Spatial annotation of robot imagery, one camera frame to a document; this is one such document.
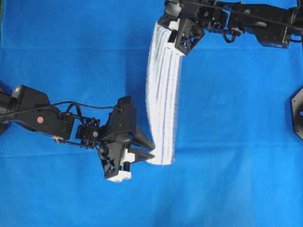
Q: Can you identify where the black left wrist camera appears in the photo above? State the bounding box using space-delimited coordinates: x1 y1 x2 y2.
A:
104 96 137 143

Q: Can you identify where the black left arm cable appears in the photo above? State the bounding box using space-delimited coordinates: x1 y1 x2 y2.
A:
0 100 123 119

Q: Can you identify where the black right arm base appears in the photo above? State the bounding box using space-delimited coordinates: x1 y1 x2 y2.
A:
291 88 303 139

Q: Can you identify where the blue table cloth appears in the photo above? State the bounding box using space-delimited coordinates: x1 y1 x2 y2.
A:
0 0 303 227

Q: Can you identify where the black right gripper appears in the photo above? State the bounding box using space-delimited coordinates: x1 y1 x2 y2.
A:
157 0 205 55

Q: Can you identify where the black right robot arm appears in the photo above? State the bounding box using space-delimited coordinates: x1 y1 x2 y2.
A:
157 0 303 55

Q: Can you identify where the blue white striped towel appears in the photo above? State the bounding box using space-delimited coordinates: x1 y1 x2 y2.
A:
145 24 182 166

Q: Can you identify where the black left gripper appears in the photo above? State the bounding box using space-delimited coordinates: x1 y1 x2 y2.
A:
98 123 155 183

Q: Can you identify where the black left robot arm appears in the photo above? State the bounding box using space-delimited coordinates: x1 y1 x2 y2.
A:
0 85 155 182

